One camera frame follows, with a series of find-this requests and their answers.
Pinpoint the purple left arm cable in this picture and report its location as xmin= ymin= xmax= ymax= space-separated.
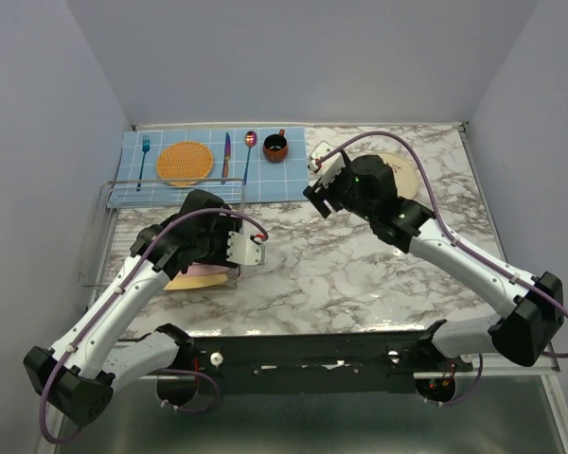
xmin=37 ymin=207 xmax=269 ymax=445

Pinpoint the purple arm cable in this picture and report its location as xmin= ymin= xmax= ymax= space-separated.
xmin=37 ymin=207 xmax=269 ymax=445
xmin=311 ymin=131 xmax=568 ymax=408

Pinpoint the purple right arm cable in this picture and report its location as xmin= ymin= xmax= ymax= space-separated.
xmin=311 ymin=131 xmax=568 ymax=408

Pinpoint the woven wicker round trivet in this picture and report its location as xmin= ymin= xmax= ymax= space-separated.
xmin=156 ymin=141 xmax=214 ymax=186

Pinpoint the cream and yellow plate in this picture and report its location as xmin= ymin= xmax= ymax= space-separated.
xmin=379 ymin=152 xmax=420 ymax=199

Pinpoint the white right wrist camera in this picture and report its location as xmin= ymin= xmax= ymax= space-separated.
xmin=308 ymin=141 xmax=347 ymax=188

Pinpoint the orange and black mug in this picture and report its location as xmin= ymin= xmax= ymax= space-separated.
xmin=262 ymin=129 xmax=289 ymax=164

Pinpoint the yellow plate in rack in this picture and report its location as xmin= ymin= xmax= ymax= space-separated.
xmin=164 ymin=272 xmax=228 ymax=291

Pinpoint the steel wire dish rack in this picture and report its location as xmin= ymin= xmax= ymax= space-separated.
xmin=78 ymin=177 xmax=246 ymax=288

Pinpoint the iridescent rainbow knife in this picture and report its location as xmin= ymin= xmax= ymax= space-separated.
xmin=221 ymin=132 xmax=231 ymax=185

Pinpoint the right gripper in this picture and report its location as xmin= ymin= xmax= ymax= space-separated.
xmin=302 ymin=159 xmax=376 ymax=222

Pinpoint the iridescent rainbow spoon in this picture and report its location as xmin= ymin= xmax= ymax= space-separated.
xmin=242 ymin=131 xmax=257 ymax=184

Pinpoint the blue checked placemat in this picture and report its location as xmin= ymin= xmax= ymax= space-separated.
xmin=115 ymin=127 xmax=308 ymax=202

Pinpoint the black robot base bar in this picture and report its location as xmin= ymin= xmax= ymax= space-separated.
xmin=170 ymin=330 xmax=472 ymax=394

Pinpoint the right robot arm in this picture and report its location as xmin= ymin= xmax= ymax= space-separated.
xmin=303 ymin=153 xmax=563 ymax=371

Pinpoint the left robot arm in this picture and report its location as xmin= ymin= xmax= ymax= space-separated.
xmin=24 ymin=189 xmax=248 ymax=428

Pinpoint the blue metal fork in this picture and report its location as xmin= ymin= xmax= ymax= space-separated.
xmin=135 ymin=134 xmax=151 ymax=192

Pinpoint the aluminium frame rail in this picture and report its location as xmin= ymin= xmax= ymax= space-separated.
xmin=51 ymin=330 xmax=568 ymax=454

